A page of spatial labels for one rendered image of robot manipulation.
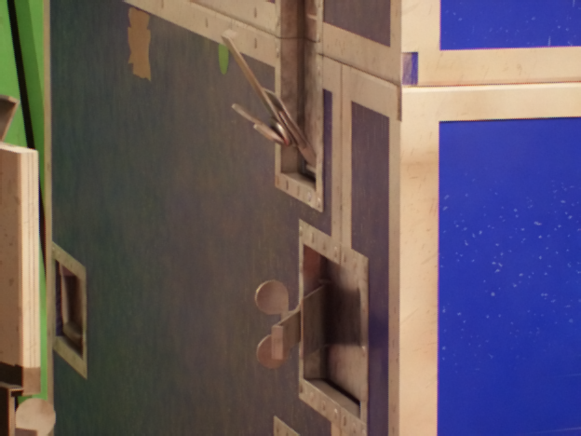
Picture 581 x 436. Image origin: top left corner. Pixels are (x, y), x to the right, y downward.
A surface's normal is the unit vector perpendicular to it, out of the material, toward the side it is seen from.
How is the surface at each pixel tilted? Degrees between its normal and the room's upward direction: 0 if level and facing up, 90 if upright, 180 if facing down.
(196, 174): 90
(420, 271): 90
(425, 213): 90
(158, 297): 90
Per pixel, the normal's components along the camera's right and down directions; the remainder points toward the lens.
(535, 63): 0.26, 0.15
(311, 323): 0.96, 0.04
